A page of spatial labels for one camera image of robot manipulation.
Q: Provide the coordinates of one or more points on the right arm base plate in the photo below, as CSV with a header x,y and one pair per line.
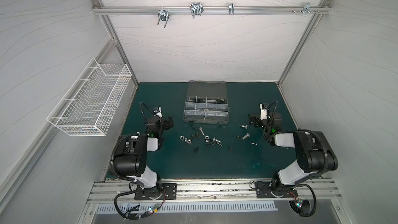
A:
x,y
269,189

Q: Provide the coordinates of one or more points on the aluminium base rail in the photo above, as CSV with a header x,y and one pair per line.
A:
x,y
194,190

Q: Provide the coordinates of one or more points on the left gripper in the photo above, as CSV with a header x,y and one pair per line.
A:
x,y
166,123

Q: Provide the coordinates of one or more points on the metal u-bolt clamp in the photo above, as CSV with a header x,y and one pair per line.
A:
x,y
196,9
163,16

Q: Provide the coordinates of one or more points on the small metal bracket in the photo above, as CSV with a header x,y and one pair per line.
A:
x,y
231,9

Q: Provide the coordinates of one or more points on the aluminium crossbar rail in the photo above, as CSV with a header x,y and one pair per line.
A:
x,y
208,10

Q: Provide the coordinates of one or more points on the right metal rail clamp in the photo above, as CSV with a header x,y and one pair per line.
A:
x,y
306,10

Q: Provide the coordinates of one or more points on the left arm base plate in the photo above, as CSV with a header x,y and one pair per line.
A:
x,y
166,191

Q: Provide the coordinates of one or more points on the grey compartment organizer box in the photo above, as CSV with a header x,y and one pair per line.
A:
x,y
206,102

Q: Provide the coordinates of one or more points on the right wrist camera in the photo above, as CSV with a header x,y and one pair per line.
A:
x,y
263,111

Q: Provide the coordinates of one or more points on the white wire basket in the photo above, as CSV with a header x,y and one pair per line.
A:
x,y
89,105

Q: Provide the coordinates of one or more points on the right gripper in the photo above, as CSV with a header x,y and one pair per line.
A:
x,y
255,121

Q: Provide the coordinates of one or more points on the green table mat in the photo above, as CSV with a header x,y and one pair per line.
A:
x,y
176,159

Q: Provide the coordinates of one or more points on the white vent strip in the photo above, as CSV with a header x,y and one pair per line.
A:
x,y
193,207

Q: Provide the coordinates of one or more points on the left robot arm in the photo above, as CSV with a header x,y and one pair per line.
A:
x,y
129,156

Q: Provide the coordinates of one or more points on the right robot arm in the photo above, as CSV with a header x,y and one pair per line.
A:
x,y
313,155

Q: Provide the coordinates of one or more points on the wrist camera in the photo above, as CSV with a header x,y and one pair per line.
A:
x,y
263,111
157,111

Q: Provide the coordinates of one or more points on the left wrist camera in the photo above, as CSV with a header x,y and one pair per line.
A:
x,y
157,111

